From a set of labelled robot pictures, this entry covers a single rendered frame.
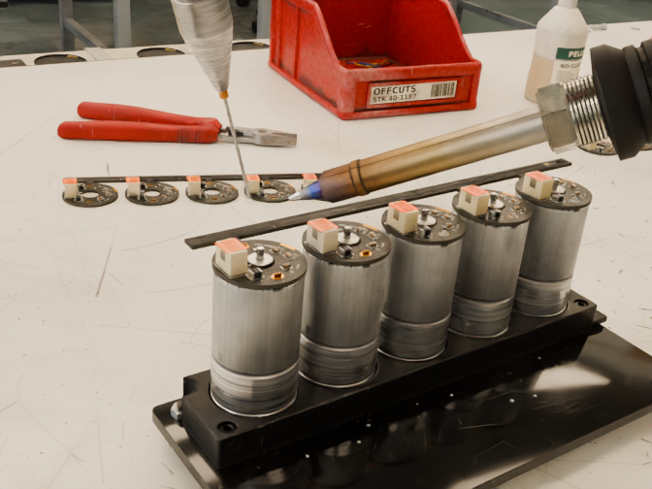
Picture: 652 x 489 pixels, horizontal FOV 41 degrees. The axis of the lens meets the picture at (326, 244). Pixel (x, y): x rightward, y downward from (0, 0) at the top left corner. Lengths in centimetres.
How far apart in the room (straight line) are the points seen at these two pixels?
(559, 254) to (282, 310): 11
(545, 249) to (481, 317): 3
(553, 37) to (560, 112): 41
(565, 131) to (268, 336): 9
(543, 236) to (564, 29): 32
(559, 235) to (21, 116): 33
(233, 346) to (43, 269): 14
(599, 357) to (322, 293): 11
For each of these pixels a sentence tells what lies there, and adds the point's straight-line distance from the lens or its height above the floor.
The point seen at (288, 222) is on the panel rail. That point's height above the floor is 81.
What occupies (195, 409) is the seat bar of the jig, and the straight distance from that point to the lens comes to 24.
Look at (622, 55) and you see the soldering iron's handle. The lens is 19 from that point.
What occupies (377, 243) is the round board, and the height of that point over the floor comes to 81.
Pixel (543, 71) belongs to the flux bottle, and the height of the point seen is 77.
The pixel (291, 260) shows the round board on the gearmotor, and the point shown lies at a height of 81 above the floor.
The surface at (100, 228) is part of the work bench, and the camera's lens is 39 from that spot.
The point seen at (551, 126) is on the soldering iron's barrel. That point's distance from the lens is 19.
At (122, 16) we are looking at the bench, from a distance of 266.
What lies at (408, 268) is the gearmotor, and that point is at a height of 80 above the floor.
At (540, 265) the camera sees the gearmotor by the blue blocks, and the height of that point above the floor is 79.
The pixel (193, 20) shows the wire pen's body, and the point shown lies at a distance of 17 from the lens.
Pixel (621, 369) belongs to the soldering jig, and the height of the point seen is 76.
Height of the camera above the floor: 92
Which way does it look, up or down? 27 degrees down
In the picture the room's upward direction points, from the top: 5 degrees clockwise
